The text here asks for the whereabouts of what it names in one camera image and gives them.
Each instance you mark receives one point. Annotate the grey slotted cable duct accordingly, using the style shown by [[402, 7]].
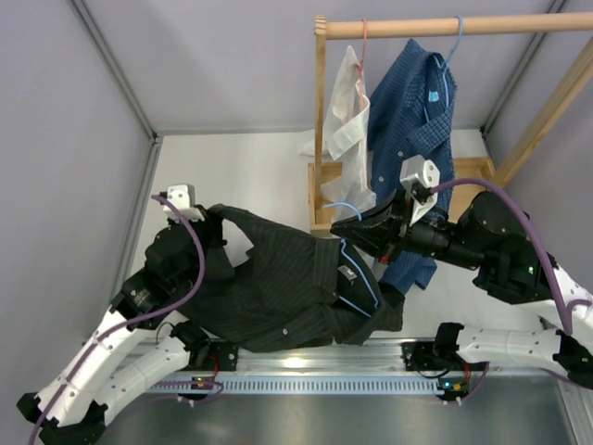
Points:
[[305, 385]]

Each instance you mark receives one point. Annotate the blue wire hanger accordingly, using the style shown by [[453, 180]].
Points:
[[358, 274]]

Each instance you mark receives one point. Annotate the white shirt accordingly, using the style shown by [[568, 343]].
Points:
[[344, 139]]

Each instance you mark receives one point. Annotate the pink wire hanger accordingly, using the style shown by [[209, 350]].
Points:
[[361, 67]]

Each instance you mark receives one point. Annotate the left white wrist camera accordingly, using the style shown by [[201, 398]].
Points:
[[182, 198]]

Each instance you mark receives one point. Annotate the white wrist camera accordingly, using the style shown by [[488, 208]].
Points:
[[182, 198], [419, 176]]

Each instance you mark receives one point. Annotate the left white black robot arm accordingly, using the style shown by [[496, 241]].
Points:
[[150, 330]]

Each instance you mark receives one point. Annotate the right aluminium frame post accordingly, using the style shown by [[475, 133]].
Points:
[[512, 82]]

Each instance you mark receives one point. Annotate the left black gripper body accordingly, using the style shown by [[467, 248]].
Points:
[[210, 235]]

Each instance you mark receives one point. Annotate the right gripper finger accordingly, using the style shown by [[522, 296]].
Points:
[[387, 215], [383, 250]]

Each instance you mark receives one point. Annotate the blue checked shirt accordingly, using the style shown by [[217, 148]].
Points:
[[396, 129]]

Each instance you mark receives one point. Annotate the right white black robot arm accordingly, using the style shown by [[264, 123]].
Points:
[[495, 239]]

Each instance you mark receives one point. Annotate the black pinstripe shirt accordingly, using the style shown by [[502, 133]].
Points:
[[285, 294]]

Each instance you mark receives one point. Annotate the aluminium frame post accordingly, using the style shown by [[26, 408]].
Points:
[[86, 17], [512, 82]]

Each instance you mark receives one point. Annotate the blue hanger holding shirt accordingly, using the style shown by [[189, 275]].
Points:
[[438, 86]]

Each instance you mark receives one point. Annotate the left aluminium frame post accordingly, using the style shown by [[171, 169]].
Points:
[[86, 17]]

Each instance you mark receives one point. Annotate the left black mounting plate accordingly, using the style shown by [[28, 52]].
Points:
[[222, 356]]

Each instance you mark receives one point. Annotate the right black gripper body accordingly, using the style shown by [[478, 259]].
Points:
[[433, 236]]

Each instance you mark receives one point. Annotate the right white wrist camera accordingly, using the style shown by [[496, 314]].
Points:
[[419, 176]]

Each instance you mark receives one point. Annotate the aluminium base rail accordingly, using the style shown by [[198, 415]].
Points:
[[324, 357]]

